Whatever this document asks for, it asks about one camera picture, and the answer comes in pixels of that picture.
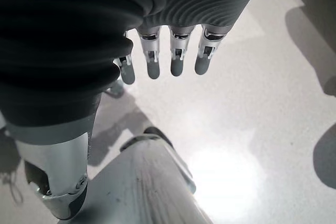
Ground silver robot right leg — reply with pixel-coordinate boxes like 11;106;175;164
78;133;215;224

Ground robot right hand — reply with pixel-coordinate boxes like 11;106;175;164
0;0;269;221

